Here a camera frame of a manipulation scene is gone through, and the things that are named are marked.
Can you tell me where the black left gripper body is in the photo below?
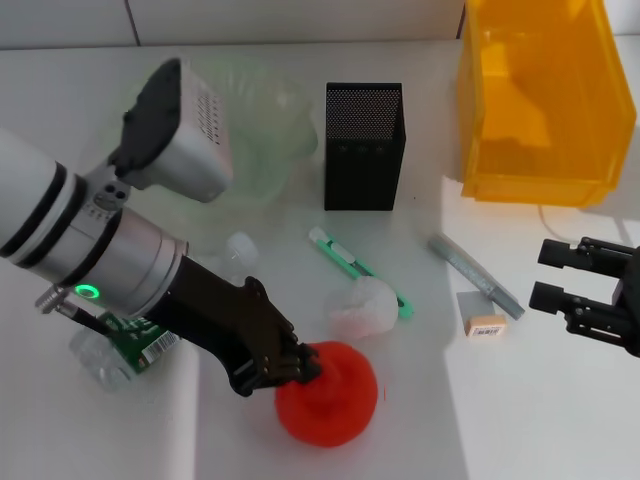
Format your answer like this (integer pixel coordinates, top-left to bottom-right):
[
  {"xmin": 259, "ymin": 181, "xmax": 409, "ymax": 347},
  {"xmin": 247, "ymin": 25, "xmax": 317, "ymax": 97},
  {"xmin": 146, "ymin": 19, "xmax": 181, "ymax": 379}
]
[{"xmin": 149, "ymin": 254, "xmax": 301, "ymax": 397}]

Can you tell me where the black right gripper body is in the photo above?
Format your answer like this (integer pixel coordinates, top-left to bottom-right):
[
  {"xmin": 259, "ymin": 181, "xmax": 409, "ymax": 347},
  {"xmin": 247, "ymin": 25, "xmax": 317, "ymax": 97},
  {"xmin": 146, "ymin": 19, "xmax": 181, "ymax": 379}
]
[{"xmin": 611, "ymin": 245, "xmax": 640, "ymax": 359}]

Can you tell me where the red ball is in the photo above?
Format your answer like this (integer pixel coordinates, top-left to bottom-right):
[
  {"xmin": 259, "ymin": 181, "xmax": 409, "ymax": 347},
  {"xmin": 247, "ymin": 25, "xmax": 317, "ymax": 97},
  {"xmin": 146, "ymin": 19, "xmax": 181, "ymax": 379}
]
[{"xmin": 273, "ymin": 339, "xmax": 379, "ymax": 449}]

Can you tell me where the white paper ball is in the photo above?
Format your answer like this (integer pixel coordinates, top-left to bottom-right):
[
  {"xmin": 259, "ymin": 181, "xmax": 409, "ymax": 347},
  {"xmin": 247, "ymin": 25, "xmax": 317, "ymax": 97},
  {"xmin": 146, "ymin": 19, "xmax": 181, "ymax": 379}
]
[{"xmin": 323, "ymin": 277, "xmax": 401, "ymax": 342}]

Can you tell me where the grey metal bar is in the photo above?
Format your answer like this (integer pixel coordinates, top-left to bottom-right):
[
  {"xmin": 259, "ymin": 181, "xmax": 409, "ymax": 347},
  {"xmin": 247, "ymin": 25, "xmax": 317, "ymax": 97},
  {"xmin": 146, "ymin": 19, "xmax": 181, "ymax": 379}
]
[{"xmin": 427, "ymin": 233, "xmax": 527, "ymax": 322}]

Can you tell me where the clear green-label water bottle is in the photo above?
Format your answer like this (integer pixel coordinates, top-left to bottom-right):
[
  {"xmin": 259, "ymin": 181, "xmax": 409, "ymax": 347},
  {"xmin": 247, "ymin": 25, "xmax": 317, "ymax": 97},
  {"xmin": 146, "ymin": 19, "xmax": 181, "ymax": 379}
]
[{"xmin": 68, "ymin": 230, "xmax": 262, "ymax": 394}]

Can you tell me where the green utility knife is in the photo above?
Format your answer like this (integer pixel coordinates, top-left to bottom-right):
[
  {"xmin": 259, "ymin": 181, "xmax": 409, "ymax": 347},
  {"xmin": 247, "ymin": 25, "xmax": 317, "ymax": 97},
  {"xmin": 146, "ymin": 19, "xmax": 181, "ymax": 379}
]
[{"xmin": 308, "ymin": 225, "xmax": 416, "ymax": 322}]

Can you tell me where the small beige eraser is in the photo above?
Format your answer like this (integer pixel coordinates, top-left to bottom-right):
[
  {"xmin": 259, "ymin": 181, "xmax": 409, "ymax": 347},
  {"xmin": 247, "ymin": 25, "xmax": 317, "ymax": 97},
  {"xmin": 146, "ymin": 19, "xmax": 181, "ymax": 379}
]
[{"xmin": 464, "ymin": 313, "xmax": 506, "ymax": 342}]

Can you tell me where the clear glass fruit plate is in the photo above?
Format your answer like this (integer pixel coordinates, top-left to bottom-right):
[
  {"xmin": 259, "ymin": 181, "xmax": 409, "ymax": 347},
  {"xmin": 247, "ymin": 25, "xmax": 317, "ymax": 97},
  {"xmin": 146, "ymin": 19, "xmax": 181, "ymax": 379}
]
[{"xmin": 97, "ymin": 54, "xmax": 321, "ymax": 214}]

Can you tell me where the black mesh pen holder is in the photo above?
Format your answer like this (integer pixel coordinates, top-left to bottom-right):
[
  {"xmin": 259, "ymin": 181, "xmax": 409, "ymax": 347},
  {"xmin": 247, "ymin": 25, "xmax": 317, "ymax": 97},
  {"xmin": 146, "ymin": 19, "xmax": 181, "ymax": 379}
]
[{"xmin": 323, "ymin": 81, "xmax": 408, "ymax": 213}]

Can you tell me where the yellow plastic bin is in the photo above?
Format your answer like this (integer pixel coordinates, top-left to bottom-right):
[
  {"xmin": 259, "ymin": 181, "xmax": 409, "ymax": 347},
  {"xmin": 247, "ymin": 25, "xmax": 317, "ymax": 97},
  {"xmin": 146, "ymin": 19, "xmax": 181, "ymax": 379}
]
[{"xmin": 456, "ymin": 0, "xmax": 639, "ymax": 209}]

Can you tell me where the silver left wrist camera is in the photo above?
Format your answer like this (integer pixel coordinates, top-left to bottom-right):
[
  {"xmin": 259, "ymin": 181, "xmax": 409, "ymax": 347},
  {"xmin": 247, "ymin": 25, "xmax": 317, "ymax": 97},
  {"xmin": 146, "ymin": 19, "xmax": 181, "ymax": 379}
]
[{"xmin": 107, "ymin": 58, "xmax": 235, "ymax": 204}]

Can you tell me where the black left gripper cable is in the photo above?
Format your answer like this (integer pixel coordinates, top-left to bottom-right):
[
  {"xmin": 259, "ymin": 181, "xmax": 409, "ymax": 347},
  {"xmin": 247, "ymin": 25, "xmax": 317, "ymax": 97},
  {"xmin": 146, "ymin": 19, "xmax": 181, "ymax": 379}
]
[{"xmin": 34, "ymin": 285, "xmax": 119, "ymax": 342}]

